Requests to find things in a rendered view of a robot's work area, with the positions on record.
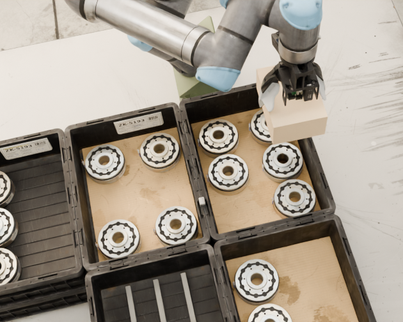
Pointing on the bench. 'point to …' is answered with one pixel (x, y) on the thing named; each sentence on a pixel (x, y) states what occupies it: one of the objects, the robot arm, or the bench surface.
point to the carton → (292, 115)
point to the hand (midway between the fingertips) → (290, 97)
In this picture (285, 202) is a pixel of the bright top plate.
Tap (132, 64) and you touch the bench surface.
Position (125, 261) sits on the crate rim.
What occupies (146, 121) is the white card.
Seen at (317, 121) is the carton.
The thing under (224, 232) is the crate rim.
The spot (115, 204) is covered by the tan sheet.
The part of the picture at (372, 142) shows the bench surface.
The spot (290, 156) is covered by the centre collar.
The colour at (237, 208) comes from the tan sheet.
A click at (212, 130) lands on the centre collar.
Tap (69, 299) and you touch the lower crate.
